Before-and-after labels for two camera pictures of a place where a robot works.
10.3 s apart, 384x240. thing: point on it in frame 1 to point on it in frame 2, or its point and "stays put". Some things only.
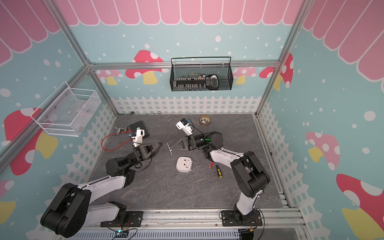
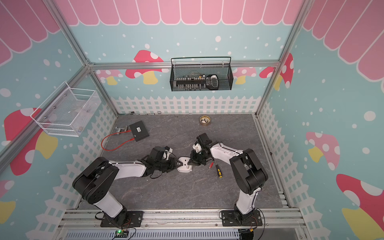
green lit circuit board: [121, 233] stays put
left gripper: [141, 152] to [172, 165]
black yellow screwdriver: [219, 172] stays put
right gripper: [191, 143] to [193, 160]
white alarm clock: [184, 164] stays put
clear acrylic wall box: [67, 111] stays put
